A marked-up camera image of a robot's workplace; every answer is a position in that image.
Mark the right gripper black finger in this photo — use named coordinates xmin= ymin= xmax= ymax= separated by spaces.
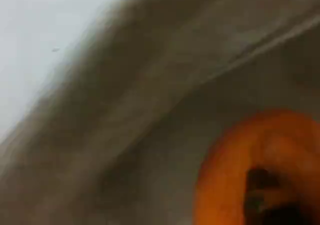
xmin=243 ymin=168 xmax=311 ymax=225

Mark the orange fruit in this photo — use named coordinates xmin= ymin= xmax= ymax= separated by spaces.
xmin=193 ymin=108 xmax=320 ymax=225

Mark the brown jute bag with handle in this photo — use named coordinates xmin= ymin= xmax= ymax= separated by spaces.
xmin=0 ymin=0 xmax=320 ymax=225

